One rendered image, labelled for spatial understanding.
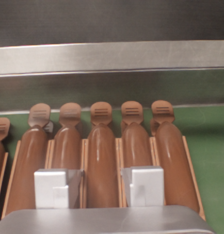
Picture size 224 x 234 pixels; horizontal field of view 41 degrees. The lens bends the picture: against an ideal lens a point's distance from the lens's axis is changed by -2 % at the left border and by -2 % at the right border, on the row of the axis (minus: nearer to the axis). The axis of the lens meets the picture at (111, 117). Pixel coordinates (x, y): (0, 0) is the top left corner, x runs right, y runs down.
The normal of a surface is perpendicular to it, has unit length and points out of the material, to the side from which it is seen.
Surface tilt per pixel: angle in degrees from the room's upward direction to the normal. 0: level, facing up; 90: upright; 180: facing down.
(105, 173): 11
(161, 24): 90
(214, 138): 2
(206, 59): 55
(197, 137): 2
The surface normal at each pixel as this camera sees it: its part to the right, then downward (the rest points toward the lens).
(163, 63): 0.04, 0.17
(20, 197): 0.00, -0.71
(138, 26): 0.05, 0.70
